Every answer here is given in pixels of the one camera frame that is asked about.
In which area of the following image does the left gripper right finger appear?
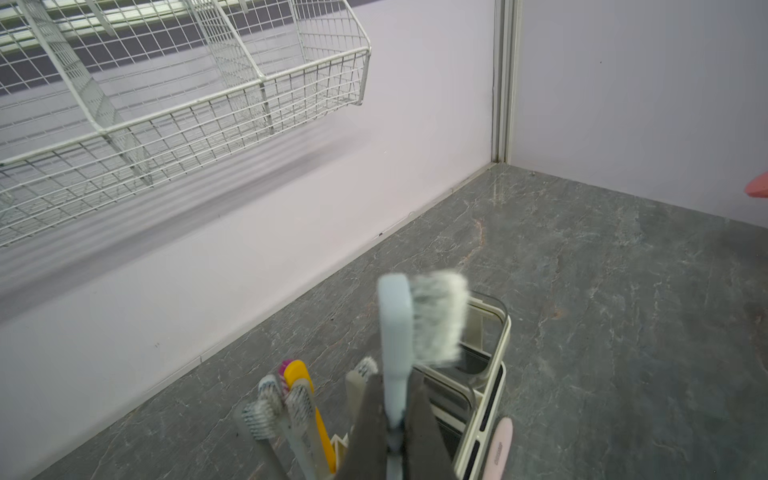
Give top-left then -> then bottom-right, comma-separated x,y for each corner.
403,383 -> 457,480

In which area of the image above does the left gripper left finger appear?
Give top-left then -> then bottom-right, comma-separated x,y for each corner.
335,373 -> 388,480

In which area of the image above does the pink toothbrush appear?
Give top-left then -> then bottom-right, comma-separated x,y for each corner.
481,417 -> 514,480

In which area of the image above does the light blue toothbrush vertical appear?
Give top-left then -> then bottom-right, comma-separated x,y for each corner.
258,374 -> 316,479

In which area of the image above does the grey-green toothbrush vertical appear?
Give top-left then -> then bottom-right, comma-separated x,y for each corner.
234,400 -> 288,479

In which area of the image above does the yellow toothbrush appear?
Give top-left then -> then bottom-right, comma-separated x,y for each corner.
279,359 -> 337,479

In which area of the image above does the light blue toothbrush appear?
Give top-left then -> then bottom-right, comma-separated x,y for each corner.
377,270 -> 469,479

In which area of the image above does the cream toothbrush holder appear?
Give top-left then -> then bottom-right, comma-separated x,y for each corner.
334,291 -> 512,479

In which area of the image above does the pink watering can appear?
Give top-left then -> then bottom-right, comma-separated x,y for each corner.
744,172 -> 768,198

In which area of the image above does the white wire wall basket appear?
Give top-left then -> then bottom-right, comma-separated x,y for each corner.
1,1 -> 372,246

